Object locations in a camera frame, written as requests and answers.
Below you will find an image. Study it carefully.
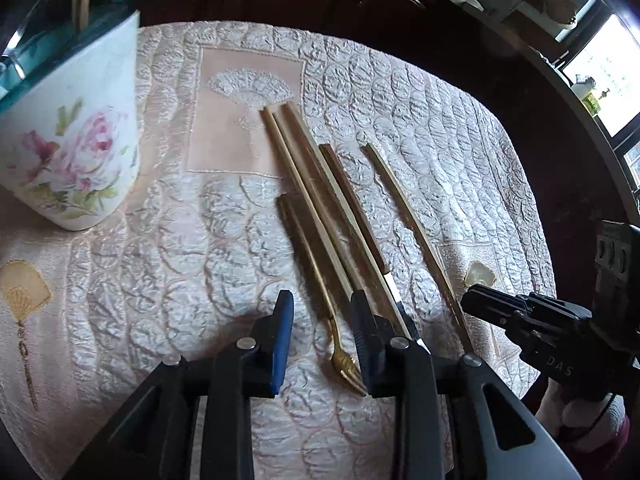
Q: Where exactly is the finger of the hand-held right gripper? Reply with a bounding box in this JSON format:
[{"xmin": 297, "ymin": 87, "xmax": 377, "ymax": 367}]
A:
[{"xmin": 460, "ymin": 284, "xmax": 593, "ymax": 341}]

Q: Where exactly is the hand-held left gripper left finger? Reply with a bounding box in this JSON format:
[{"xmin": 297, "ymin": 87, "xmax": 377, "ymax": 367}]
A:
[{"xmin": 65, "ymin": 290, "xmax": 295, "ymax": 480}]

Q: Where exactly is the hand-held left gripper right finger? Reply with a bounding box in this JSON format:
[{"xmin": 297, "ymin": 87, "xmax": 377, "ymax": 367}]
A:
[{"xmin": 350, "ymin": 290, "xmax": 581, "ymax": 480}]

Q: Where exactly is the wooden handle gold fork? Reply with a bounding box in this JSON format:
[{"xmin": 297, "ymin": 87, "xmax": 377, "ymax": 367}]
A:
[{"xmin": 277, "ymin": 192, "xmax": 368, "ymax": 396}]

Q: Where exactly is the wooden handle table knife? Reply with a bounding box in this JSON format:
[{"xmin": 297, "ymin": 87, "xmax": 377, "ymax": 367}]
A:
[{"xmin": 319, "ymin": 143, "xmax": 431, "ymax": 353}]

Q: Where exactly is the white floral utensil holder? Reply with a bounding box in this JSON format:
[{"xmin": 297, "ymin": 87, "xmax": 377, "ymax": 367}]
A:
[{"xmin": 0, "ymin": 0, "xmax": 143, "ymax": 232}]

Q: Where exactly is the quilted cream tablecloth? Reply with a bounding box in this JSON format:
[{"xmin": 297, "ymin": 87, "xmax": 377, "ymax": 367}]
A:
[{"xmin": 0, "ymin": 21, "xmax": 558, "ymax": 480}]

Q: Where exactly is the white plastic bottle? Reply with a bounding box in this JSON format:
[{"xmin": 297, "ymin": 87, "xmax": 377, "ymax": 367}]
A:
[{"xmin": 572, "ymin": 75, "xmax": 598, "ymax": 103}]

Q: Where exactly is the window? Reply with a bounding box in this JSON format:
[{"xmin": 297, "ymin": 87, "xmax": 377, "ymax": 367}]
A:
[{"xmin": 565, "ymin": 10, "xmax": 640, "ymax": 191}]

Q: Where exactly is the round bamboo strainer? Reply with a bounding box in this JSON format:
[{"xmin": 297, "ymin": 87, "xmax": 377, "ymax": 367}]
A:
[{"xmin": 545, "ymin": 0, "xmax": 578, "ymax": 26}]

